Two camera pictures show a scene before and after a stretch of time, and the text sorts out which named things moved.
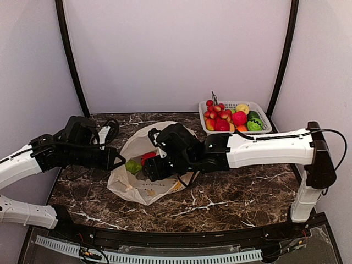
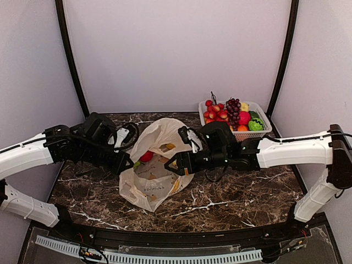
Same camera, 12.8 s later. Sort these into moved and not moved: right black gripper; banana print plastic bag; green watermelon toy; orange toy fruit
Moved: banana print plastic bag; right black gripper
Not moved: green watermelon toy; orange toy fruit
